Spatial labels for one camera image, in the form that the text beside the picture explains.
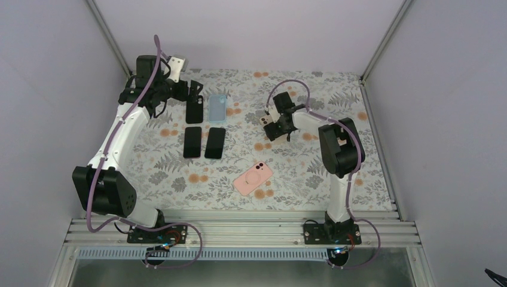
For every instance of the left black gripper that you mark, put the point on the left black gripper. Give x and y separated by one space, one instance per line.
181 94

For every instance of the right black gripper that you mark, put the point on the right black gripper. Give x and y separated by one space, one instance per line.
273 133

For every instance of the black phone case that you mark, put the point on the black phone case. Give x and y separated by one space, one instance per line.
194 112

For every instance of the light blue phone case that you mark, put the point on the light blue phone case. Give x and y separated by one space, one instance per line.
217 108

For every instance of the black smartphone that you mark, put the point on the black smartphone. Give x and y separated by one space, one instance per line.
215 143
192 142

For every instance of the beige phone case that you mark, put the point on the beige phone case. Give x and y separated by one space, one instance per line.
265 120

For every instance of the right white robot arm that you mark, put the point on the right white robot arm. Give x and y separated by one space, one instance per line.
341 153

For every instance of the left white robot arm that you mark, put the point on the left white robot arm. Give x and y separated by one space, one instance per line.
102 185

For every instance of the pink phone case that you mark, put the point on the pink phone case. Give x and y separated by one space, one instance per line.
251 179

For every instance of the floral patterned table mat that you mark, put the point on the floral patterned table mat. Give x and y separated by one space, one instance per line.
166 180

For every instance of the aluminium corner frame post left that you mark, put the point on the aluminium corner frame post left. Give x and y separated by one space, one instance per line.
108 36

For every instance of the aluminium corner frame post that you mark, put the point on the aluminium corner frame post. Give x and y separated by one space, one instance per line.
108 36
386 39

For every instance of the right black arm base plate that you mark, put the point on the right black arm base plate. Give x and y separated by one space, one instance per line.
331 233

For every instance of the aluminium corner frame post right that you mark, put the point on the aluminium corner frame post right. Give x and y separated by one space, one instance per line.
386 39

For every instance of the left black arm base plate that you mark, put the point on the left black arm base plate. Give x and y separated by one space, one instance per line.
176 234

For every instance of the grey slotted cable duct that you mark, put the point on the grey slotted cable duct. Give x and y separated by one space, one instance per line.
211 254

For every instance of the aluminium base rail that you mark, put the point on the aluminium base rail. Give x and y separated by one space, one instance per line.
259 229

